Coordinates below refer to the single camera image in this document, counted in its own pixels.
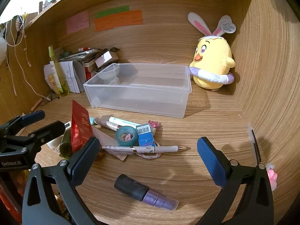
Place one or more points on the teal tape roll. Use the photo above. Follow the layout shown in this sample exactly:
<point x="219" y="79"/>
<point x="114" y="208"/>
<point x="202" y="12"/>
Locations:
<point x="120" y="139"/>

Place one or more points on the white printed box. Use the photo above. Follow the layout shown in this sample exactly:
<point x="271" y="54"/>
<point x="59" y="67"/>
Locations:
<point x="48" y="70"/>

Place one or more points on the stack of books and papers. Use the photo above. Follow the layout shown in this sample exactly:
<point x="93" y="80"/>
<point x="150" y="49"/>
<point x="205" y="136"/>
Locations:
<point x="72" y="77"/>

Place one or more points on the pink fluffy ornament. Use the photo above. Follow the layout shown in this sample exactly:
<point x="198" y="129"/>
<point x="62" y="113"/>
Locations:
<point x="271" y="177"/>

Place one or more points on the yellow chick plush toy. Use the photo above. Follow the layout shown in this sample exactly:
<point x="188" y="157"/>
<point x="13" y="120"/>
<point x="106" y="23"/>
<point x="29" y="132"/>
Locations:
<point x="213" y="58"/>

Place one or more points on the clear plastic storage box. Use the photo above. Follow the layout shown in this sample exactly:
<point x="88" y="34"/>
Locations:
<point x="140" y="98"/>

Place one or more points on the green paper note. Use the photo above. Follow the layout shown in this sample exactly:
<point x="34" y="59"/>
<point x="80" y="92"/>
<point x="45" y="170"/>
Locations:
<point x="112" y="11"/>

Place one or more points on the red box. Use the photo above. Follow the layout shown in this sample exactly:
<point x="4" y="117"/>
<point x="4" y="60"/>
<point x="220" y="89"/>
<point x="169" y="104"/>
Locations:
<point x="89" y="73"/>

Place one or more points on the white pink pen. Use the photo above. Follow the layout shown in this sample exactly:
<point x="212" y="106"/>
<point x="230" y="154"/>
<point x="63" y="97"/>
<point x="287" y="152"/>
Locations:
<point x="164" y="148"/>

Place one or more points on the large pink cosmetic tube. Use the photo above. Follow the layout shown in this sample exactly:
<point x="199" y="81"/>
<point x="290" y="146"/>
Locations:
<point x="105" y="140"/>

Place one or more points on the small blue box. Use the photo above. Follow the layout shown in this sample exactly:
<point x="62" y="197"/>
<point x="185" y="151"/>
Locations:
<point x="145" y="137"/>

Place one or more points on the white green tube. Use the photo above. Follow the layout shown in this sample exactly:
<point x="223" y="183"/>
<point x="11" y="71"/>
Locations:
<point x="124" y="121"/>

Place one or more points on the white bowl of marbles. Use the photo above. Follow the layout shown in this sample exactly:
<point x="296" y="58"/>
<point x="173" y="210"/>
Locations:
<point x="106" y="73"/>

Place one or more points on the wooden stick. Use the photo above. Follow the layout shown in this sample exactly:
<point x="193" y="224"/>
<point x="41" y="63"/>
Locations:
<point x="36" y="104"/>

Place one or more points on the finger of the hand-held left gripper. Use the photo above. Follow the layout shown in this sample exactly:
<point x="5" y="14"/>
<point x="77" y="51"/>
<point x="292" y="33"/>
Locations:
<point x="32" y="117"/>
<point x="50" y="130"/>

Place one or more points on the orange paper note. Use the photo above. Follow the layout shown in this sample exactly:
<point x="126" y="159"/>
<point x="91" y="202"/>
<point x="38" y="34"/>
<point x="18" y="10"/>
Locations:
<point x="119" y="21"/>

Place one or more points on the dark green bottle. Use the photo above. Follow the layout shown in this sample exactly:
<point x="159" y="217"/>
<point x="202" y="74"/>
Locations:
<point x="65" y="147"/>

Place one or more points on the red envelope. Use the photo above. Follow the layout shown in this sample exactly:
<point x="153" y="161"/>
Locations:
<point x="80" y="126"/>

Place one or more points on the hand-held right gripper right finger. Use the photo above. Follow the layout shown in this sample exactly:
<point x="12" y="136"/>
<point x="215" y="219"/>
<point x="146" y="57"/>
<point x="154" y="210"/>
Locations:
<point x="211" y="161"/>

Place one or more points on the yellow-green spray bottle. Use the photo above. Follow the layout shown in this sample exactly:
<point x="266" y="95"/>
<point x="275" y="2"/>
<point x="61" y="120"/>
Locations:
<point x="58" y="75"/>

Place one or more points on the yellow white sunscreen tube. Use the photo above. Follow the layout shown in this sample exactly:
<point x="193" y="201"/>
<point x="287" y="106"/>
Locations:
<point x="53" y="84"/>

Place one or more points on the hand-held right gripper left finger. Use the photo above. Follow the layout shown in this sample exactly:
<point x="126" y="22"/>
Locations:
<point x="85" y="161"/>

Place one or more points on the purple tube with black cap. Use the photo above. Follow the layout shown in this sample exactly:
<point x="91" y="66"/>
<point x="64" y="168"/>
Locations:
<point x="131" y="186"/>

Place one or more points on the small cardboard box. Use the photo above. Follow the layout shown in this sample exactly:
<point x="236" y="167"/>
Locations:
<point x="105" y="57"/>

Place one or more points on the small pink cosmetic tube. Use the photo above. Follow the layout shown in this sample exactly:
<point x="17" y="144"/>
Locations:
<point x="110" y="124"/>

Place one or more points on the red white glue stick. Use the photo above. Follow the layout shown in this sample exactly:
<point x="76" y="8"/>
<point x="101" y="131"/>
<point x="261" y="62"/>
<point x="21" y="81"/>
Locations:
<point x="84" y="49"/>

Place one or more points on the pink paper note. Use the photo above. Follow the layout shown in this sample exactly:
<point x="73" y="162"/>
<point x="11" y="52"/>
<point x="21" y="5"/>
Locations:
<point x="77" y="23"/>

